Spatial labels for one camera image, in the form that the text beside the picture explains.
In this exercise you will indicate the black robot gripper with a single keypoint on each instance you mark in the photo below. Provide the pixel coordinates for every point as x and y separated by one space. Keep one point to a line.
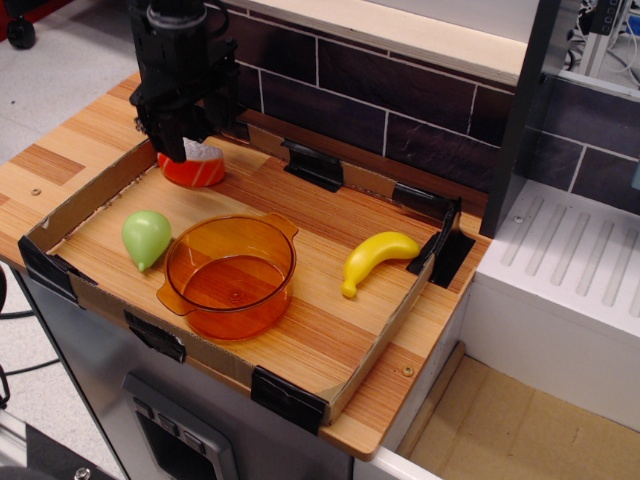
189 81

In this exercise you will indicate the salmon sushi toy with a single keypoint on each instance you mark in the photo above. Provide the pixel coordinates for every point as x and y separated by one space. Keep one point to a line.
204 165

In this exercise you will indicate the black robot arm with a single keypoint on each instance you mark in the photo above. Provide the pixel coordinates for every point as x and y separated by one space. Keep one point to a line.
216 13

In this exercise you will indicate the orange transparent plastic pot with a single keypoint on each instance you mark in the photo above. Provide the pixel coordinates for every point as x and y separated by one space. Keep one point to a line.
231 277

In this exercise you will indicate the cardboard fence with black tape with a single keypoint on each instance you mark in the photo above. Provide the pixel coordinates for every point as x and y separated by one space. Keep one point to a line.
322 307

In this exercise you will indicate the green toy pear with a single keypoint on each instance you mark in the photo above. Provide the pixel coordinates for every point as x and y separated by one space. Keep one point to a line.
146 234

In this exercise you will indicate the black caster wheel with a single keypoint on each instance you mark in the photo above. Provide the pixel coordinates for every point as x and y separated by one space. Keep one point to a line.
21 34

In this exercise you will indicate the yellow toy banana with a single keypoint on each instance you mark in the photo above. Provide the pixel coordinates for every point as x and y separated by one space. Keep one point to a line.
377 249

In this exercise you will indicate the grey toy oven front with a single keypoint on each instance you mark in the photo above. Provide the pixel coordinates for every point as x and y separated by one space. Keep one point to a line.
162 419

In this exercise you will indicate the white toy sink drainboard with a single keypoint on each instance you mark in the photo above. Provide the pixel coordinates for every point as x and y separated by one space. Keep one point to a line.
555 302

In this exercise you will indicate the black vertical post right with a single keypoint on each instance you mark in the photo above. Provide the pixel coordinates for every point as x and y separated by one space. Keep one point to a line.
506 181

